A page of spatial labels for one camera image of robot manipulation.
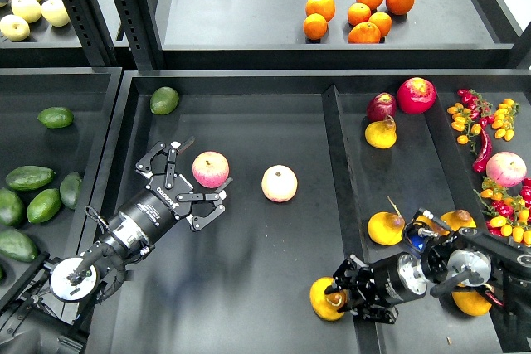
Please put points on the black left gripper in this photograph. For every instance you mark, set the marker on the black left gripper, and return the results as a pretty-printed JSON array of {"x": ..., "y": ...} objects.
[{"x": 168, "y": 198}]

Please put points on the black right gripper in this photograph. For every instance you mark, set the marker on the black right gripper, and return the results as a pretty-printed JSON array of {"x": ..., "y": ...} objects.
[{"x": 385, "y": 283}]

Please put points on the dark green avocado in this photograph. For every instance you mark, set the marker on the dark green avocado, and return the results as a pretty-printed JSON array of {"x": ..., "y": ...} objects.
[{"x": 18, "y": 246}]

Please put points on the yellow pear right bin left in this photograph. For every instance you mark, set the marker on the yellow pear right bin left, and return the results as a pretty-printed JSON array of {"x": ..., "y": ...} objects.
[{"x": 386, "y": 228}]

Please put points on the yellow pear bin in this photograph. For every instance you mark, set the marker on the yellow pear bin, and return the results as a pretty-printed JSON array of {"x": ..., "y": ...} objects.
[
  {"x": 386, "y": 228},
  {"x": 429, "y": 224},
  {"x": 470, "y": 302},
  {"x": 458, "y": 219}
]

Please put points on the green avocado top of bin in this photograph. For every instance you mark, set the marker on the green avocado top of bin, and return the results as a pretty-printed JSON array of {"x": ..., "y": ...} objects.
[{"x": 164, "y": 100}]

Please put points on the dark avocado tray edge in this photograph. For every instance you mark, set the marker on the dark avocado tray edge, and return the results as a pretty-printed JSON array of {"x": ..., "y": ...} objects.
[{"x": 69, "y": 190}]

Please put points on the yellow pear right bin bottom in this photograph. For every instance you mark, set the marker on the yellow pear right bin bottom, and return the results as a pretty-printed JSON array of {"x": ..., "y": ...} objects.
[{"x": 470, "y": 302}]

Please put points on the yellow pear right bin middle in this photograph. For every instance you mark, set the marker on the yellow pear right bin middle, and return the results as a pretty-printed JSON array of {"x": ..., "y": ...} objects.
[{"x": 458, "y": 219}]

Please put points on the green avocado left tray top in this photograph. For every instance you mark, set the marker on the green avocado left tray top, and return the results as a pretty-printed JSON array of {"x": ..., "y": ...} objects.
[{"x": 56, "y": 117}]

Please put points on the dark avocado left tray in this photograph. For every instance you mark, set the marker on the dark avocado left tray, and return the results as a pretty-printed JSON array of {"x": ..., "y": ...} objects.
[{"x": 29, "y": 178}]

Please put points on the dark avocado far left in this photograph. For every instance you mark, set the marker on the dark avocado far left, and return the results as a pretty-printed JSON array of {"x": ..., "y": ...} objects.
[{"x": 12, "y": 211}]

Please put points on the yellow pear under gripper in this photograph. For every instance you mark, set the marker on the yellow pear under gripper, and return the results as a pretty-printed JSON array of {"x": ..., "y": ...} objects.
[{"x": 381, "y": 134}]

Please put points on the pale yellow pear right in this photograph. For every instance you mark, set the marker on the pale yellow pear right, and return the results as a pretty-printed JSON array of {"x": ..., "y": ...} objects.
[{"x": 55, "y": 13}]

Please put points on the pale yellow pear front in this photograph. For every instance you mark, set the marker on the pale yellow pear front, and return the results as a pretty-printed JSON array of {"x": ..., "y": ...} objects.
[{"x": 14, "y": 28}]

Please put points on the pale yellow pear middle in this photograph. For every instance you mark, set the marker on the pale yellow pear middle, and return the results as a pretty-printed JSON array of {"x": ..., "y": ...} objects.
[{"x": 29, "y": 10}]

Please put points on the black bin divider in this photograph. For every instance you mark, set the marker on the black bin divider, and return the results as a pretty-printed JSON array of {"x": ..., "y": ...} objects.
[{"x": 345, "y": 185}]

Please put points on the pink red apple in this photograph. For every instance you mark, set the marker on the pink red apple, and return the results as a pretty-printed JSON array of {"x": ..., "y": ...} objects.
[{"x": 210, "y": 169}]

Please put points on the pale pink apple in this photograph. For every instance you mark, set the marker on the pale pink apple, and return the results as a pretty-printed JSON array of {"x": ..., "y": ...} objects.
[{"x": 279, "y": 183}]

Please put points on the black centre bin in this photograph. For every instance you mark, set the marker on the black centre bin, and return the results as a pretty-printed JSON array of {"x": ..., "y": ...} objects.
[{"x": 241, "y": 285}]

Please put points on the lower cherry tomato bunch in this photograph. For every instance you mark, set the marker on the lower cherry tomato bunch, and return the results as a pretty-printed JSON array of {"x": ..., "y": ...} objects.
[{"x": 507, "y": 213}]

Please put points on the cherry tomato bunch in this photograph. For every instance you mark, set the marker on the cherry tomato bunch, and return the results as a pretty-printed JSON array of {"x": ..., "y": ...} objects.
[
  {"x": 507, "y": 213},
  {"x": 473, "y": 114}
]

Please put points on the red chili pepper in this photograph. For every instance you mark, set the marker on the red chili pepper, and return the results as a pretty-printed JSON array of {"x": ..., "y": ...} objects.
[{"x": 483, "y": 156}]

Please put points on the black upper shelf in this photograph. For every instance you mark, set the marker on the black upper shelf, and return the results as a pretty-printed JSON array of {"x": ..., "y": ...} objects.
[{"x": 268, "y": 34}]

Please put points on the pink apple right tray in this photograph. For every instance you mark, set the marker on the pink apple right tray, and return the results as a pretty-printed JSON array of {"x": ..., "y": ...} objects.
[{"x": 506, "y": 169}]

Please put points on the dark red apple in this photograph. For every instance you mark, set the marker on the dark red apple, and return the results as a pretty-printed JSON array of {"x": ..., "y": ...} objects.
[{"x": 381, "y": 106}]

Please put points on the black shelf upright centre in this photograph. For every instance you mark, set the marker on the black shelf upright centre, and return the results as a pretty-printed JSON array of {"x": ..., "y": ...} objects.
[{"x": 139, "y": 26}]

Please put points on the black shelf upright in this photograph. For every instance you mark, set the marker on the black shelf upright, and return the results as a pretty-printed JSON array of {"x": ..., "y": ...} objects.
[
  {"x": 139, "y": 26},
  {"x": 89, "y": 24}
]

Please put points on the upper cherry tomato bunch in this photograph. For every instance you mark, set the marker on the upper cherry tomato bunch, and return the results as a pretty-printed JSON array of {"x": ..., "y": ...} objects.
[{"x": 473, "y": 114}]

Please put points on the bright red apple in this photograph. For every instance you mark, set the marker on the bright red apple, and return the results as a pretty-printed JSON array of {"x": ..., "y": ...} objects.
[{"x": 416, "y": 95}]

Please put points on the black shelf upright left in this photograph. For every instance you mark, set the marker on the black shelf upright left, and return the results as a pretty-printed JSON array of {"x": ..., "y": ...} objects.
[{"x": 89, "y": 24}]

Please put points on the orange far left lower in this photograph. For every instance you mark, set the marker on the orange far left lower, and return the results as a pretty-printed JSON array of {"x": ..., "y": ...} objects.
[{"x": 315, "y": 26}]

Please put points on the orange far left upper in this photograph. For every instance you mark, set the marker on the orange far left upper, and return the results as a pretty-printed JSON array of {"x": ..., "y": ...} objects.
[{"x": 325, "y": 8}]

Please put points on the orange front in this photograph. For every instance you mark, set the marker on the orange front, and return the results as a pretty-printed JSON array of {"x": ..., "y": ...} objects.
[{"x": 364, "y": 33}]

